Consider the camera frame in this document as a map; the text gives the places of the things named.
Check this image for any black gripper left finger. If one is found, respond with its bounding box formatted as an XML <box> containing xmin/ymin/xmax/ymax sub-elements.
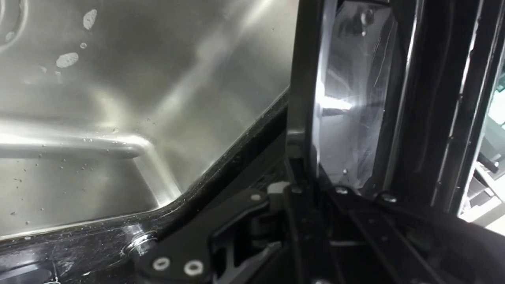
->
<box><xmin>134</xmin><ymin>157</ymin><xmax>312</xmax><ymax>284</ymax></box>

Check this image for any black rectangular plastic dish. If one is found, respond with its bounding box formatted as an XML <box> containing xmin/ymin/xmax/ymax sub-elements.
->
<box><xmin>285</xmin><ymin>0</ymin><xmax>505</xmax><ymax>217</ymax></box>

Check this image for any stainless steel sink basin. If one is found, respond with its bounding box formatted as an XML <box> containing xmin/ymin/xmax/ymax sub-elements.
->
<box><xmin>0</xmin><ymin>0</ymin><xmax>303</xmax><ymax>240</ymax></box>

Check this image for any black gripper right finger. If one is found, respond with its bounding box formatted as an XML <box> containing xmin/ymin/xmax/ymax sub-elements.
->
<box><xmin>320</xmin><ymin>180</ymin><xmax>505</xmax><ymax>284</ymax></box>

